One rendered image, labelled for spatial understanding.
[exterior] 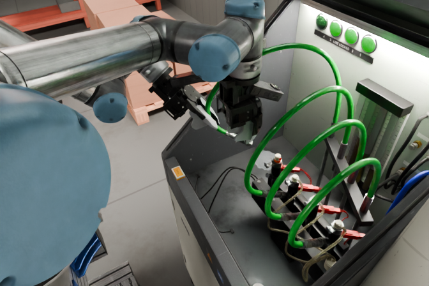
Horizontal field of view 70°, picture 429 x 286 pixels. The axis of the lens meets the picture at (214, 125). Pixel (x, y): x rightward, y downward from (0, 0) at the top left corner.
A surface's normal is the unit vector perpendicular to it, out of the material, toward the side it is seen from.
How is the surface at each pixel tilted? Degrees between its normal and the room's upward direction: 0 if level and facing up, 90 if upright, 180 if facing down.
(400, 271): 76
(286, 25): 90
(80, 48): 46
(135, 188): 0
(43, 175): 83
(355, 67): 90
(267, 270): 0
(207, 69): 90
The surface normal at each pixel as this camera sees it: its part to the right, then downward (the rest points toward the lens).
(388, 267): -0.87, 0.13
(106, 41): 0.66, -0.45
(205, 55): -0.45, 0.59
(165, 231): -0.04, -0.77
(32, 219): 0.90, 0.14
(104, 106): 0.26, 0.61
